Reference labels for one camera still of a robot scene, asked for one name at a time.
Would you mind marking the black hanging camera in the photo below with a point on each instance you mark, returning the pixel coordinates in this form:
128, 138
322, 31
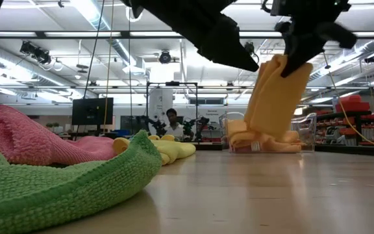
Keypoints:
165, 57
249, 48

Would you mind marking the rig light bar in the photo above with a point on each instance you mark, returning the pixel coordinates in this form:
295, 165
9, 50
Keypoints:
76, 34

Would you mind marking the black background rig frame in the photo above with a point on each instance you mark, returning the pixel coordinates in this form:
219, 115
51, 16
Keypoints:
174, 83

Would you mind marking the black metal rig frame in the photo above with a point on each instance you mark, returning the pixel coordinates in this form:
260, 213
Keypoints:
352, 150

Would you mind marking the black monitor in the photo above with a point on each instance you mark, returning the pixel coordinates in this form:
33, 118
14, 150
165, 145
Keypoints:
91, 112

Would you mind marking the clear plastic bin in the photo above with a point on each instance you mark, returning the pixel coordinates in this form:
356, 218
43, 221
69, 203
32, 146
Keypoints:
307, 130

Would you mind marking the small potted plant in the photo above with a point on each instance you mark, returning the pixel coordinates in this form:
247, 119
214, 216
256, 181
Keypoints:
56, 126
48, 126

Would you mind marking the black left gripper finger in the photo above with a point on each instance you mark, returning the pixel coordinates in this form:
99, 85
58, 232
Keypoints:
226, 45

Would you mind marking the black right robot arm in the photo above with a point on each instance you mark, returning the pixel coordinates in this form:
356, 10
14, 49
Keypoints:
310, 6

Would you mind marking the dark ceiling disc fixture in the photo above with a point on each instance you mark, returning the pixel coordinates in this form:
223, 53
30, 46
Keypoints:
82, 66

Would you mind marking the black ceiling fixture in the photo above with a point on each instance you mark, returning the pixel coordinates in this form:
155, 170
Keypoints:
372, 58

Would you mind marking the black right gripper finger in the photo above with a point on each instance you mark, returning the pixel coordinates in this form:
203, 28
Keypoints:
299, 57

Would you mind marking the yellow microfiber towel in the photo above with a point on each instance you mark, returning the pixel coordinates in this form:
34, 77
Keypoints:
177, 149

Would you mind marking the green microfiber towel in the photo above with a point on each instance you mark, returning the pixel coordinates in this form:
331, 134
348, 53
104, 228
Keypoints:
60, 188

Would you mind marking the dark screen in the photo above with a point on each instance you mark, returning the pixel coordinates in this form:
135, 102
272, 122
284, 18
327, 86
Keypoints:
130, 125

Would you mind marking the person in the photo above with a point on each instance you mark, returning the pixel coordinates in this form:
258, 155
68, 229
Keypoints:
174, 125

